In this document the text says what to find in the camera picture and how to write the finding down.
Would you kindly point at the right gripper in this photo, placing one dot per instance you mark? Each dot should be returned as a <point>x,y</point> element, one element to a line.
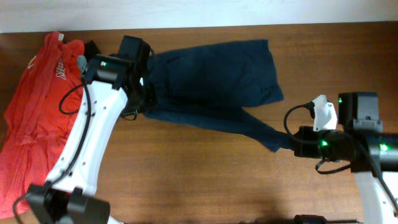
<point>303,149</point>

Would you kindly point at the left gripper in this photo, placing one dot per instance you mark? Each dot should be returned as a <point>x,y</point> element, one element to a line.
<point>150,101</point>

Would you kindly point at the navy blue shorts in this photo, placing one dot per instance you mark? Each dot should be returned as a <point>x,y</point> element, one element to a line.
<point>210,86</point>

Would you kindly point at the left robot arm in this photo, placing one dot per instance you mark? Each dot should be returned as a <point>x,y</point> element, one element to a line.
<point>114,86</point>

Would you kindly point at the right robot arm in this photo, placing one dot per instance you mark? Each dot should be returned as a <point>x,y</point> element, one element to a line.
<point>375,169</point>

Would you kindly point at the black garment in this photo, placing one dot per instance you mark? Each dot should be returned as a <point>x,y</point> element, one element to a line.
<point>91,50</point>

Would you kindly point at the red mesh t-shirt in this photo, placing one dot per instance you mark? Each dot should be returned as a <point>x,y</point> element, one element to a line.
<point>40,117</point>

